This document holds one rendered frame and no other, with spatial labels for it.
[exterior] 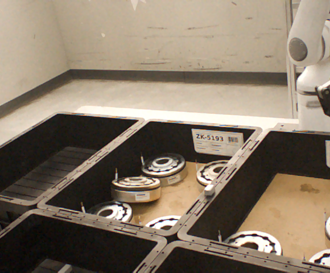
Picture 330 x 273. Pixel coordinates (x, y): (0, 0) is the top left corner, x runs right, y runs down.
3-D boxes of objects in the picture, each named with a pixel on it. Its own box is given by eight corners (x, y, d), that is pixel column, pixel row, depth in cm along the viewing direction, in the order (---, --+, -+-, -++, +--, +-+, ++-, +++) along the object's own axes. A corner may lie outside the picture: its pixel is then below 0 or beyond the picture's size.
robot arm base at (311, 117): (310, 141, 134) (308, 81, 128) (345, 147, 128) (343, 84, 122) (293, 156, 128) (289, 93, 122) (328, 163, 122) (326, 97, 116)
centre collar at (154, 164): (159, 157, 117) (158, 154, 117) (177, 159, 114) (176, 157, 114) (148, 168, 113) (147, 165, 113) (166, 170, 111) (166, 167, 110)
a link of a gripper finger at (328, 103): (318, 82, 80) (333, 108, 83) (309, 90, 80) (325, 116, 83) (328, 87, 78) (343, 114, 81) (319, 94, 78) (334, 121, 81)
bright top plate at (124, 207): (99, 200, 105) (99, 198, 104) (141, 206, 100) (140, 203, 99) (71, 228, 97) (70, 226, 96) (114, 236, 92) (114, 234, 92)
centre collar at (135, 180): (134, 178, 109) (134, 176, 108) (152, 181, 106) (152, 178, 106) (119, 182, 105) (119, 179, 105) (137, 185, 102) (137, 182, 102)
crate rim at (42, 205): (149, 126, 123) (148, 118, 122) (266, 136, 107) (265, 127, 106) (36, 218, 93) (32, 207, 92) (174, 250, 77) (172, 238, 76)
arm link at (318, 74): (312, 16, 121) (314, 84, 128) (284, 27, 117) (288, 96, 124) (345, 19, 114) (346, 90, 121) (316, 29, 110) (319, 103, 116)
